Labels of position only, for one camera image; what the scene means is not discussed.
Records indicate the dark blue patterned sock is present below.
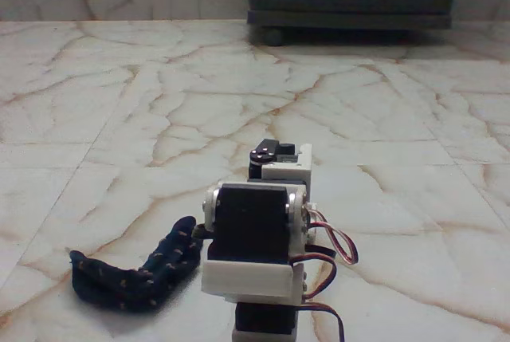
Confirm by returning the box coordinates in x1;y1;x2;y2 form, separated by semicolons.
69;216;205;313

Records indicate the red white servo cable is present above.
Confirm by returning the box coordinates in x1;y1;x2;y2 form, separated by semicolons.
305;206;359;267

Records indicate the dark brown servo cable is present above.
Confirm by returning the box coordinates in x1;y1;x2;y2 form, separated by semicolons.
296;302;346;342

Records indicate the dark looped servo cable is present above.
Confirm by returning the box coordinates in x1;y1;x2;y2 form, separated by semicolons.
292;245;339;301

